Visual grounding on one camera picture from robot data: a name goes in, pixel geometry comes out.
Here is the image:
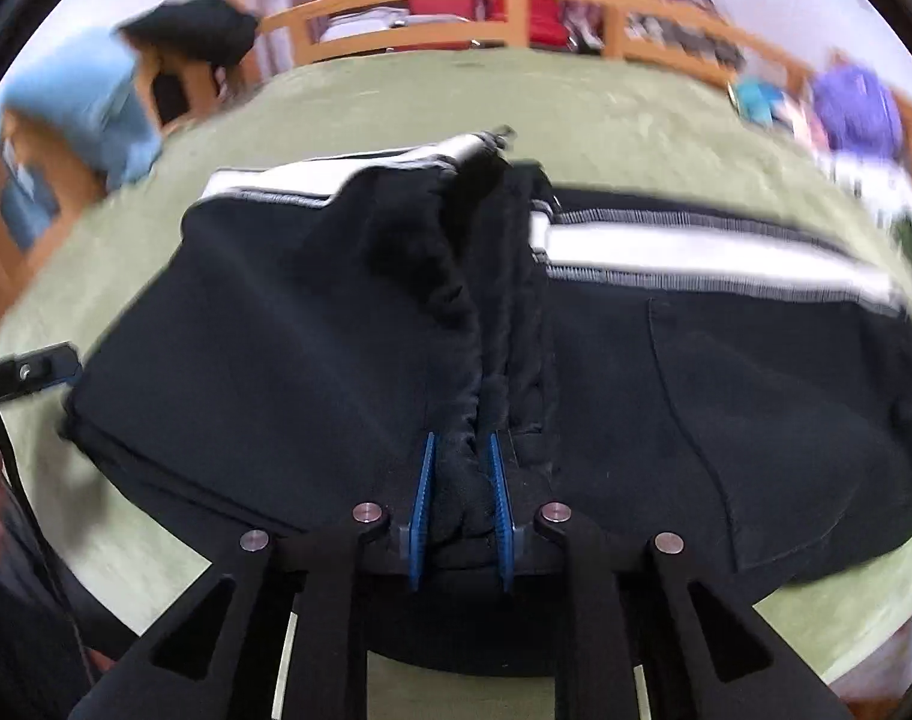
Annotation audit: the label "green fleece blanket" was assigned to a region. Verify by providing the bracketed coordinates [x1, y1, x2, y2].
[0, 43, 912, 720]

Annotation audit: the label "black pants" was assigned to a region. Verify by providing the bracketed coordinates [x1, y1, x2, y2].
[58, 130, 912, 677]

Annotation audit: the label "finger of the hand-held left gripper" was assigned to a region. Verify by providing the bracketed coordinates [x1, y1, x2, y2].
[0, 343, 83, 401]

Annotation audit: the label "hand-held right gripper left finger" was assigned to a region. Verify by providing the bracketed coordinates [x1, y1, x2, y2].
[70, 431, 438, 720]

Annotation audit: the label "red chair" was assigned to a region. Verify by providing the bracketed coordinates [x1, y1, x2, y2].
[407, 0, 478, 20]
[527, 0, 578, 47]

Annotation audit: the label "white floral pillow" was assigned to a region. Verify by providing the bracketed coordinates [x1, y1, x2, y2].
[820, 148, 912, 275]

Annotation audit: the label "wooden bed frame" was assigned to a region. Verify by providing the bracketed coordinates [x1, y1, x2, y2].
[0, 0, 912, 335]

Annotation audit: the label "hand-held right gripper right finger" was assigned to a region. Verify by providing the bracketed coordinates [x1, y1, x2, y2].
[486, 431, 854, 720]

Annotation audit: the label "black garment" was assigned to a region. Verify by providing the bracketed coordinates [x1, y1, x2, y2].
[117, 0, 263, 70]

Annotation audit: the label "light blue fleece garment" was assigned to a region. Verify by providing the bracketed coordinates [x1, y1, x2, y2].
[0, 25, 166, 250]

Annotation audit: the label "geometric patterned pillow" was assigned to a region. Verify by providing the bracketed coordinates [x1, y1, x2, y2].
[728, 77, 791, 127]

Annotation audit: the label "purple plush toy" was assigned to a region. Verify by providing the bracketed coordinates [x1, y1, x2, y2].
[811, 62, 905, 160]

